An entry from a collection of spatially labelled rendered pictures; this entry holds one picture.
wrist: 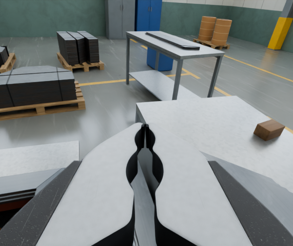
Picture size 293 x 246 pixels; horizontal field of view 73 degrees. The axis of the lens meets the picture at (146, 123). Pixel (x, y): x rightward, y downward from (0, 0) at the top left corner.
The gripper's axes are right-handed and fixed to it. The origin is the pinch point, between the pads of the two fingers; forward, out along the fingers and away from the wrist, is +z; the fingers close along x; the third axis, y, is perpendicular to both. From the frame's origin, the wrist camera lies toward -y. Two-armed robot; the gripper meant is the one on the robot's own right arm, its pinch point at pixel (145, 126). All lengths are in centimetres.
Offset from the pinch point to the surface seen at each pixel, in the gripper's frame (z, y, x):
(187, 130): 59, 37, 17
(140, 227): 29, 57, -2
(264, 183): 30, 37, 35
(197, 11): 1019, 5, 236
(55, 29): 771, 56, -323
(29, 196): 41, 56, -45
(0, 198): 39, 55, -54
